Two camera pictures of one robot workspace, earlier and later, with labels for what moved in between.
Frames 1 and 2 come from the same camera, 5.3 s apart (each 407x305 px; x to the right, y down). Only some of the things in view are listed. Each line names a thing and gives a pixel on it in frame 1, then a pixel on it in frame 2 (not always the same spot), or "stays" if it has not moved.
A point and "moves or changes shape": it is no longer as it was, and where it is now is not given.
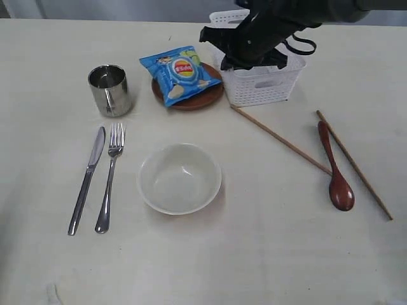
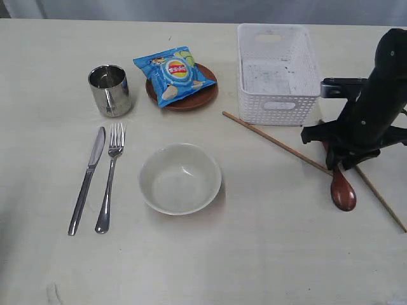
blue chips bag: x=180 y=74 moves or changes shape
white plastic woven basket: x=228 y=18 → x=279 y=79
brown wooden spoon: x=341 y=191 stays
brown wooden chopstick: x=324 y=169 → x=323 y=167
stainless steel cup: x=109 y=85 stays
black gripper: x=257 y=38 → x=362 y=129
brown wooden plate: x=198 y=101 moves or changes shape
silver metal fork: x=116 y=144 stays
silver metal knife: x=96 y=151 stays
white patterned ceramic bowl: x=179 y=178 stays
